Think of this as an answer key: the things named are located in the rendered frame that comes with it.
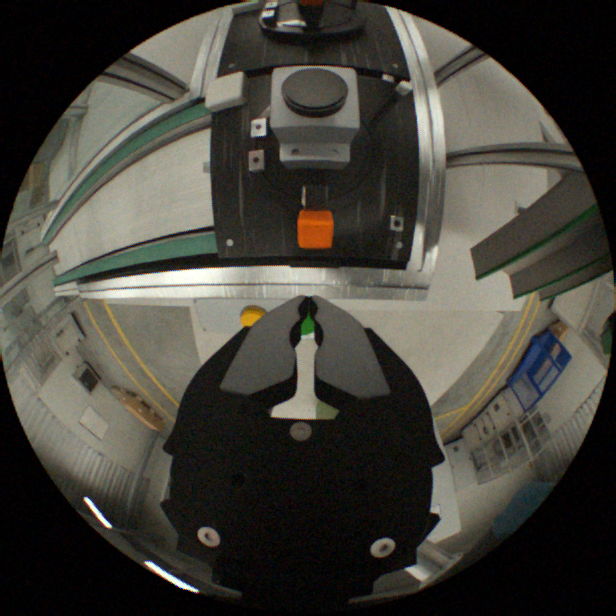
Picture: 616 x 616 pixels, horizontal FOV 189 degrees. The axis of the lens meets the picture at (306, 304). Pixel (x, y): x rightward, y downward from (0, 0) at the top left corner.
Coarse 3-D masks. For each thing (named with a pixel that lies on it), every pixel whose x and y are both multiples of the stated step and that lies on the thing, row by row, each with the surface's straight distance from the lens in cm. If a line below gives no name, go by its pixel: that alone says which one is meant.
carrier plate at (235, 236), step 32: (256, 96) 26; (384, 96) 27; (224, 128) 25; (384, 128) 24; (416, 128) 26; (224, 160) 24; (416, 160) 25; (224, 192) 23; (256, 192) 22; (384, 192) 22; (416, 192) 24; (224, 224) 23; (256, 224) 22; (288, 224) 21; (352, 224) 21; (384, 224) 22; (224, 256) 24; (256, 256) 23; (352, 256) 22; (384, 256) 23
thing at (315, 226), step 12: (312, 192) 11; (324, 192) 11; (312, 204) 12; (324, 204) 12; (300, 216) 11; (312, 216) 11; (324, 216) 11; (300, 228) 11; (312, 228) 11; (324, 228) 11; (300, 240) 11; (312, 240) 11; (324, 240) 11
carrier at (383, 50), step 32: (256, 0) 45; (288, 0) 42; (352, 0) 39; (256, 32) 37; (288, 32) 32; (320, 32) 31; (352, 32) 33; (384, 32) 38; (224, 64) 33; (256, 64) 30; (288, 64) 29; (320, 64) 29; (352, 64) 29; (384, 64) 31
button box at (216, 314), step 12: (204, 300) 30; (216, 300) 29; (228, 300) 28; (240, 300) 27; (252, 300) 26; (264, 300) 26; (276, 300) 26; (288, 300) 25; (204, 312) 31; (216, 312) 30; (228, 312) 29; (240, 312) 28; (264, 312) 27; (204, 324) 33; (216, 324) 32; (228, 324) 31; (240, 324) 30; (312, 336) 29
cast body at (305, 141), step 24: (288, 72) 12; (312, 72) 11; (336, 72) 12; (288, 96) 10; (312, 96) 10; (336, 96) 10; (288, 120) 10; (312, 120) 10; (336, 120) 10; (288, 144) 13; (312, 144) 13; (336, 144) 13; (288, 168) 15; (336, 168) 15
